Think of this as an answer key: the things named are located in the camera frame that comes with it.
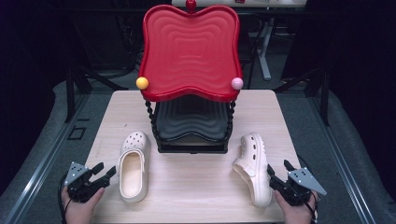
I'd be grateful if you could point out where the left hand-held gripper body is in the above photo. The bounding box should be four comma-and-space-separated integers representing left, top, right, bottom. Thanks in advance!
64, 161, 106, 203

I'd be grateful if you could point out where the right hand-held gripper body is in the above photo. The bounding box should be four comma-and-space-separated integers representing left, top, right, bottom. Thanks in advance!
269, 167, 328, 207

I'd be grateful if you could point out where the pale pink clog shoe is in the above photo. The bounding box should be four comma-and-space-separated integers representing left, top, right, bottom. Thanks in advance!
232, 133, 274, 208

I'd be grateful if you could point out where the beige clog shoe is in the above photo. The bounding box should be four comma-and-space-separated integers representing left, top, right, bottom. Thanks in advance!
117, 130, 152, 204

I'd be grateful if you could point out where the red and black shoe rack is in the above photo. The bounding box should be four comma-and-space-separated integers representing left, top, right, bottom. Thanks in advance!
135, 0, 245, 155

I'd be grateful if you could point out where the person's left hand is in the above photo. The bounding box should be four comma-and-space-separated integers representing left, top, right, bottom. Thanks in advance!
61, 186, 106, 224

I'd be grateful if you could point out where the person's right hand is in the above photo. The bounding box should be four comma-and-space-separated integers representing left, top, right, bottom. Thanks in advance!
274, 189, 319, 224

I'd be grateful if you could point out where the black metal stand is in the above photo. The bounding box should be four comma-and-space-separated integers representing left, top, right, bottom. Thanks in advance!
273, 65, 332, 127
64, 61, 129, 124

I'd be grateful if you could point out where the thin black cable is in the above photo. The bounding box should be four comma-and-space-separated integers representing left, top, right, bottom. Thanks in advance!
296, 153, 309, 171

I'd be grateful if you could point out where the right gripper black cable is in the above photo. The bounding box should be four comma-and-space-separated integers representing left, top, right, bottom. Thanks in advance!
289, 181, 318, 224

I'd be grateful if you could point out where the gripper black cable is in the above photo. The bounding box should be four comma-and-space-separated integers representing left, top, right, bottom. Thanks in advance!
57, 175, 73, 224
289, 181, 318, 224

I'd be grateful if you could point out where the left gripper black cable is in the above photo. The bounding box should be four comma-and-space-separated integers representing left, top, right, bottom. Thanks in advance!
57, 175, 73, 224

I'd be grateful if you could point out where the aluminium floor rail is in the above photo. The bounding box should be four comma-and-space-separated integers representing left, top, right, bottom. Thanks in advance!
306, 92, 378, 224
0, 92, 92, 224

